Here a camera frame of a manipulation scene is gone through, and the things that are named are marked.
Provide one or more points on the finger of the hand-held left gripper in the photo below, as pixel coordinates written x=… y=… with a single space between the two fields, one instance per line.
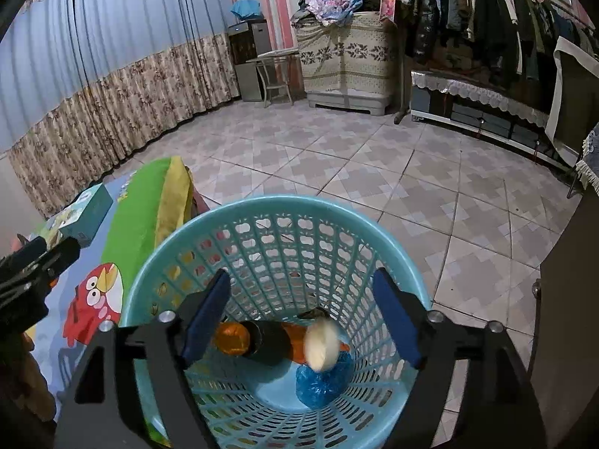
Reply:
x=32 y=246
x=63 y=252

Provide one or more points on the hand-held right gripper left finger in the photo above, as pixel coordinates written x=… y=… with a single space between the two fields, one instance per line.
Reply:
x=206 y=318

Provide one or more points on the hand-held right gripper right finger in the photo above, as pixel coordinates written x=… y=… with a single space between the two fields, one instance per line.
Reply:
x=397 y=322

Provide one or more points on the black ribbed cylinder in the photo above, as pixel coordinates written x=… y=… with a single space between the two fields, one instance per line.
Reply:
x=269 y=342

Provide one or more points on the beige bundle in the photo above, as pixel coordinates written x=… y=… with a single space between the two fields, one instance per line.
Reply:
x=320 y=346

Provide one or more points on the orange plastic bag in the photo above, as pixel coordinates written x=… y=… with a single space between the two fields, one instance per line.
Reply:
x=297 y=342

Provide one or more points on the blue plastic bag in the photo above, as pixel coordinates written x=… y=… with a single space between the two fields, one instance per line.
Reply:
x=323 y=387

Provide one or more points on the teal plastic basket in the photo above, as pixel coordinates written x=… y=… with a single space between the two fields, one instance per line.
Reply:
x=290 y=243

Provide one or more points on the person's left hand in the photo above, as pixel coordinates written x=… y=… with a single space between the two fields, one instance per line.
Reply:
x=35 y=383

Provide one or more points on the light blue tissue box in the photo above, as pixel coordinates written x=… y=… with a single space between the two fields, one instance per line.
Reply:
x=89 y=215

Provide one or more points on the cartoon printed mat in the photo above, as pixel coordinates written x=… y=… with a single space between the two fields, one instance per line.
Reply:
x=135 y=224

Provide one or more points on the dark wooden furniture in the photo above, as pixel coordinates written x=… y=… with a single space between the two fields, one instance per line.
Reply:
x=571 y=313

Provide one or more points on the blue floral curtain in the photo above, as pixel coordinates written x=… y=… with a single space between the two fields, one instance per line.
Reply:
x=117 y=56

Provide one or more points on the low dark cabinet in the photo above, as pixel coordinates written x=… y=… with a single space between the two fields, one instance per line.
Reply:
x=468 y=112

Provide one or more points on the metal clothes rack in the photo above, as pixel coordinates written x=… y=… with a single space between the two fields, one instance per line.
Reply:
x=402 y=98

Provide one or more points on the white lace cloth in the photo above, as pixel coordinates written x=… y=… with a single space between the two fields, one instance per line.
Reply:
x=468 y=89

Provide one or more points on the grey water dispenser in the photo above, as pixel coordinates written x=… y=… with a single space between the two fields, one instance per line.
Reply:
x=248 y=70

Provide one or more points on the blue fringed cloth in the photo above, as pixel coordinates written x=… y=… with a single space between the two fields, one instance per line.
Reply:
x=590 y=159

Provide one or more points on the patterned cloth covered cabinet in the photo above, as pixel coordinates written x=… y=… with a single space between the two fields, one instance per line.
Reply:
x=346 y=65

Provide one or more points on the small metal table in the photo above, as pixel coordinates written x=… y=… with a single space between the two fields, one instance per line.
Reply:
x=276 y=54

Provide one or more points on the white framed dark panel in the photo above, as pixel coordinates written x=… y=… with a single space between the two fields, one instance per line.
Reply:
x=575 y=98

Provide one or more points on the row of hanging clothes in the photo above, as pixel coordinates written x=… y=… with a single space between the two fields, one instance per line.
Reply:
x=491 y=18

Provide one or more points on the pile of floral blankets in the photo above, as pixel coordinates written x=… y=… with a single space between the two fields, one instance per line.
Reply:
x=337 y=0

